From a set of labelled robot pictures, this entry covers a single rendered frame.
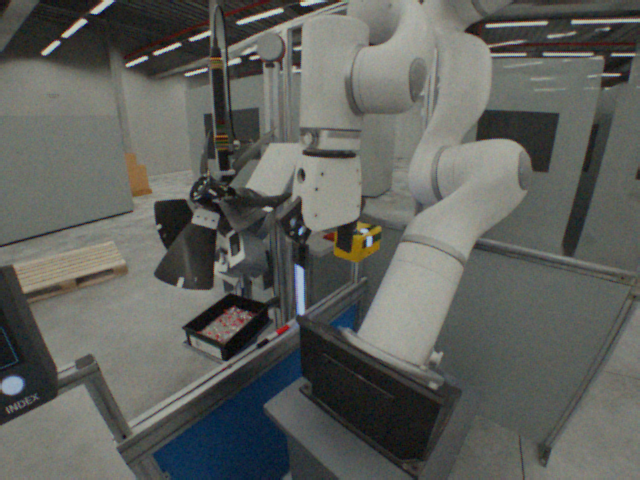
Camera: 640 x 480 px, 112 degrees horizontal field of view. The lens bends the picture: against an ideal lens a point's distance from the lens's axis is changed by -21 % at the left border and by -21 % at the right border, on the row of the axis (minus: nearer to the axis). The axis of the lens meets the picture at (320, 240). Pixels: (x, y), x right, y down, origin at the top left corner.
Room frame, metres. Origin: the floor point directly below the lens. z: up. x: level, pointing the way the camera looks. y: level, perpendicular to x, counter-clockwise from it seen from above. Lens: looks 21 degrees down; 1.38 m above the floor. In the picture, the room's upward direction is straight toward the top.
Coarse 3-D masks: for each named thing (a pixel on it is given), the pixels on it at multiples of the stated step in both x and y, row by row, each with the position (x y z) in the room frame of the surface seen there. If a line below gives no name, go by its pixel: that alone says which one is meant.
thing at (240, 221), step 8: (224, 200) 0.87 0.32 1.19; (232, 200) 0.87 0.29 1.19; (240, 200) 0.86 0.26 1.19; (248, 200) 0.85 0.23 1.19; (256, 200) 0.85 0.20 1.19; (264, 200) 0.83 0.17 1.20; (272, 200) 0.82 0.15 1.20; (280, 200) 0.80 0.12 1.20; (224, 208) 0.81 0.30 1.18; (232, 208) 0.80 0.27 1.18; (240, 208) 0.79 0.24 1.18; (248, 208) 0.78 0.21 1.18; (256, 208) 0.77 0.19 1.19; (232, 216) 0.75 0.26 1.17; (240, 216) 0.75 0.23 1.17; (248, 216) 0.74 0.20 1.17; (256, 216) 0.73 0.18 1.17; (232, 224) 0.72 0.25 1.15; (240, 224) 0.71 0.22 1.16; (248, 224) 0.70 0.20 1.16
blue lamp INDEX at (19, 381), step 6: (6, 378) 0.18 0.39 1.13; (12, 378) 0.18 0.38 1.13; (18, 378) 0.19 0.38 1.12; (24, 378) 0.19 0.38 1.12; (0, 384) 0.17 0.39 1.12; (6, 384) 0.18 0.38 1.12; (12, 384) 0.18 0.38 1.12; (18, 384) 0.18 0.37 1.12; (24, 384) 0.19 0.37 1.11; (0, 390) 0.17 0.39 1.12; (6, 390) 0.17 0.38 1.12; (12, 390) 0.18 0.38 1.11; (18, 390) 0.18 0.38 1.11
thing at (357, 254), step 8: (360, 224) 0.98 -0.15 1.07; (368, 224) 0.98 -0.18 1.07; (336, 232) 0.89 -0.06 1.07; (368, 232) 0.88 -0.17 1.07; (376, 232) 0.92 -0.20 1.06; (360, 240) 0.84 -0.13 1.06; (336, 248) 0.88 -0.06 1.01; (352, 248) 0.84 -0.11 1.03; (360, 248) 0.84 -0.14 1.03; (368, 248) 0.88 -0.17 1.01; (376, 248) 0.93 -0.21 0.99; (344, 256) 0.86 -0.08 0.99; (352, 256) 0.84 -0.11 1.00; (360, 256) 0.84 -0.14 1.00
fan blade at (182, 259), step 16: (192, 224) 0.89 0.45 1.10; (176, 240) 0.84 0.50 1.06; (192, 240) 0.85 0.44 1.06; (208, 240) 0.87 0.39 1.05; (176, 256) 0.81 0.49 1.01; (192, 256) 0.81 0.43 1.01; (208, 256) 0.83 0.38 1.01; (160, 272) 0.78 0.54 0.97; (176, 272) 0.77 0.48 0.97; (192, 272) 0.78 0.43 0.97; (208, 272) 0.79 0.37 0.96; (192, 288) 0.74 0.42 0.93; (208, 288) 0.75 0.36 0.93
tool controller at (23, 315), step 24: (0, 288) 0.22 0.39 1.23; (0, 312) 0.21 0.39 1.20; (24, 312) 0.25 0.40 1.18; (0, 336) 0.20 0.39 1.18; (24, 336) 0.22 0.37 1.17; (0, 360) 0.19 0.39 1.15; (24, 360) 0.20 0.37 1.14; (48, 360) 0.24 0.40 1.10; (48, 384) 0.20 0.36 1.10; (0, 408) 0.16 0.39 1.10; (24, 408) 0.18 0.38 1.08
